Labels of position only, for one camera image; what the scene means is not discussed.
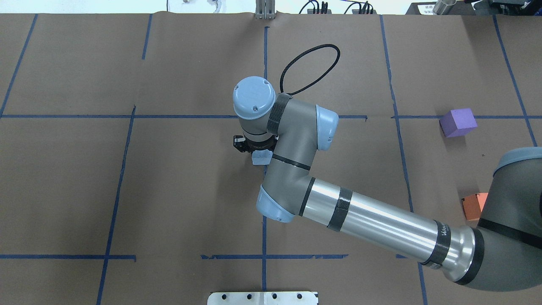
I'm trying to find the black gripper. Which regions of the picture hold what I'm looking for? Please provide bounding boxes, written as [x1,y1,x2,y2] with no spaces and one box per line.
[233,135,277,154]

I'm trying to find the light blue foam block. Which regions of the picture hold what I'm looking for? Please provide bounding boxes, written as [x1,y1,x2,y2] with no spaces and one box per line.
[252,150,273,166]

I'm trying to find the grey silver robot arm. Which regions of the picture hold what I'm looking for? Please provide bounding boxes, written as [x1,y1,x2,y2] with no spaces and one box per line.
[232,76,542,291]

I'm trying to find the purple foam block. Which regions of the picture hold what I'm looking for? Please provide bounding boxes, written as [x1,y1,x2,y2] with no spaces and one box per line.
[439,108,478,138]

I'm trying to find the orange foam block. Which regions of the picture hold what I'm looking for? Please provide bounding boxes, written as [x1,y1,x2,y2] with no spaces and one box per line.
[461,192,488,221]

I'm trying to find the white metal mounting plate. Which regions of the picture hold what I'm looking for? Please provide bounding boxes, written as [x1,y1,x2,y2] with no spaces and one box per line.
[207,291,320,305]

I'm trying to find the black box with label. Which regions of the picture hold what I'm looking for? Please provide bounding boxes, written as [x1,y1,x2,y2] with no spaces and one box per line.
[405,2,436,16]

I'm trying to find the silver metal cylinder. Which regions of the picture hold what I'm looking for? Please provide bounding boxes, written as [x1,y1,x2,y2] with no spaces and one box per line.
[432,0,457,15]

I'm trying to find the black device top right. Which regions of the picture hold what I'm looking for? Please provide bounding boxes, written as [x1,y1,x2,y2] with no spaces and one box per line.
[463,0,542,16]

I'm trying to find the grey aluminium profile post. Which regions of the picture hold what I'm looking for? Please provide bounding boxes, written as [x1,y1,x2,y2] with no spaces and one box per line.
[255,0,276,20]

